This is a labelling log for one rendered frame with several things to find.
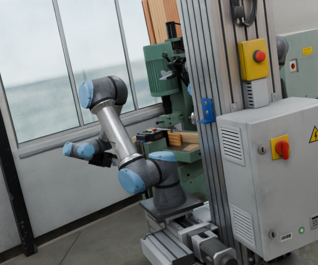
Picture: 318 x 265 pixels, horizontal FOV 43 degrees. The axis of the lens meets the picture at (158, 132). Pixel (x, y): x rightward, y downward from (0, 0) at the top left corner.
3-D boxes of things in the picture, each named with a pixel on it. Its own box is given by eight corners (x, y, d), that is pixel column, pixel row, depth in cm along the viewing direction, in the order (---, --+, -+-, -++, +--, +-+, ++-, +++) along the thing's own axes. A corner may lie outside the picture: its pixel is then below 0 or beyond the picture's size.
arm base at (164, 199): (192, 201, 178) (188, 180, 175) (161, 211, 172) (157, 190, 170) (177, 192, 191) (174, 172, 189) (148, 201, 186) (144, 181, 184)
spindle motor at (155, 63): (145, 97, 252) (136, 47, 245) (166, 91, 263) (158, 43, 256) (163, 97, 239) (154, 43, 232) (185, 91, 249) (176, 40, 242)
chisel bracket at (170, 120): (161, 129, 255) (159, 115, 253) (177, 123, 263) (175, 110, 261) (168, 129, 249) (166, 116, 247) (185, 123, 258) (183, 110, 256)
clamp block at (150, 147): (136, 156, 246) (133, 142, 244) (153, 149, 254) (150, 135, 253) (151, 159, 235) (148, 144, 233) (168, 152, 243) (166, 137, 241)
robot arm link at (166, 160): (185, 178, 179) (180, 149, 176) (162, 189, 171) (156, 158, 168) (167, 174, 188) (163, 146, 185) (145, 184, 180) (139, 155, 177)
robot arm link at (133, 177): (166, 179, 169) (109, 70, 180) (137, 192, 160) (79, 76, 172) (153, 188, 178) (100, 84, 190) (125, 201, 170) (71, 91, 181)
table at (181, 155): (116, 156, 265) (114, 148, 263) (152, 143, 283) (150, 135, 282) (178, 169, 218) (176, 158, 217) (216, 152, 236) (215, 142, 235)
